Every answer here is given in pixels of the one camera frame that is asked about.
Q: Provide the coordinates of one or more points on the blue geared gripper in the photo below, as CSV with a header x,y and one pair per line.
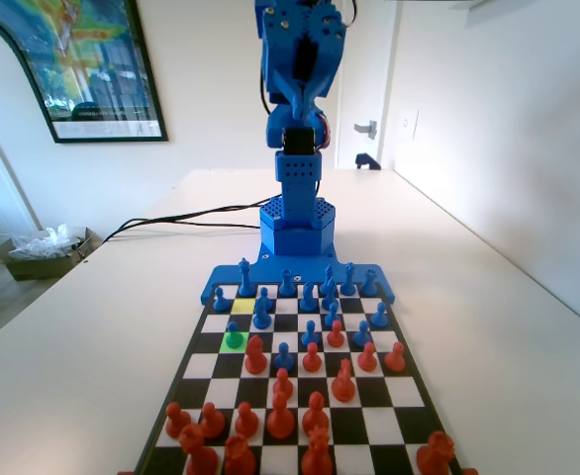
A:
x,y
302,66

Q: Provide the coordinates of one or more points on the blue chess pawn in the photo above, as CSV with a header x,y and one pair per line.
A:
x,y
328,297
219,301
263,294
379,317
332,317
362,335
283,358
232,339
310,335

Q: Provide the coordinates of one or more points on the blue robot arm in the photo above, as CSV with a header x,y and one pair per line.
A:
x,y
297,198

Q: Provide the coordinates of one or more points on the blue chess king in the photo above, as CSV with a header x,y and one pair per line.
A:
x,y
245,279

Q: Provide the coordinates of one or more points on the blue chess rook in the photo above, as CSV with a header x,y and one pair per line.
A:
x,y
367,284

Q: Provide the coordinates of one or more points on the red chess pawn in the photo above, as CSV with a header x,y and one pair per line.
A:
x,y
246,423
335,335
212,423
367,359
283,386
312,359
177,422

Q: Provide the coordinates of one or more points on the chessboard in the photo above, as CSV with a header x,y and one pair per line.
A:
x,y
384,396

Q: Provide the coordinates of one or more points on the red chess king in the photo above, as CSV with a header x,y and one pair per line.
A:
x,y
317,455

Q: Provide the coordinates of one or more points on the red chess queen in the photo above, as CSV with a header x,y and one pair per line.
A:
x,y
239,457

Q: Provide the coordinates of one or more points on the white door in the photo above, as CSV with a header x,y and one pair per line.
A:
x,y
366,74

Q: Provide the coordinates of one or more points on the blue table clamp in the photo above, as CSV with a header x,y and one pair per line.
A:
x,y
364,161

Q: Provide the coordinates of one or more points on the framed map poster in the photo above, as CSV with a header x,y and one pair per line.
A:
x,y
87,59

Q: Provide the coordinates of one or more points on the clear plastic wrap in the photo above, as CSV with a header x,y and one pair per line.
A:
x,y
47,242

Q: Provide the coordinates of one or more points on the cardboard box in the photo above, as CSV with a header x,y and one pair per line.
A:
x,y
37,268

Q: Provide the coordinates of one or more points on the white light switch plate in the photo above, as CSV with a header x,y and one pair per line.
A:
x,y
409,124

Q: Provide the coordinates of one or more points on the blue board base plate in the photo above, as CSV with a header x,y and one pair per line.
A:
x,y
225,274

